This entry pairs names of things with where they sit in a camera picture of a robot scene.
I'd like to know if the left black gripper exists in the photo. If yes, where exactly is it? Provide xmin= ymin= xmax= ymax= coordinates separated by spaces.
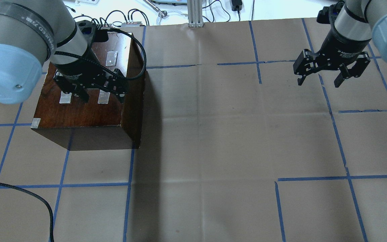
xmin=53 ymin=50 xmax=129 ymax=103

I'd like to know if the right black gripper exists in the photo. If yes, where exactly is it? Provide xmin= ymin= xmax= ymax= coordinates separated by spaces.
xmin=293 ymin=30 xmax=370 ymax=88

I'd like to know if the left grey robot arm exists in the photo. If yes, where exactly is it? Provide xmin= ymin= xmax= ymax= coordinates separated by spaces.
xmin=0 ymin=0 xmax=128 ymax=104

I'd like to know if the dark wooden drawer cabinet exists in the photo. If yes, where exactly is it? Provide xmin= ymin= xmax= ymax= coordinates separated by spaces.
xmin=31 ymin=32 xmax=146 ymax=151

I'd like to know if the black power adapter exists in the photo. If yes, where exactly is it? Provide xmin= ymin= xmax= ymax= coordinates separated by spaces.
xmin=230 ymin=0 xmax=243 ymax=12

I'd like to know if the black braided cable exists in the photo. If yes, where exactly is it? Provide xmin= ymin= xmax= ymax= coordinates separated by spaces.
xmin=55 ymin=28 xmax=147 ymax=81

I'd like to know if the aluminium frame post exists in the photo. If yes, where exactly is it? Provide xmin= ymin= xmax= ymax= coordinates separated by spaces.
xmin=187 ymin=0 xmax=204 ymax=28

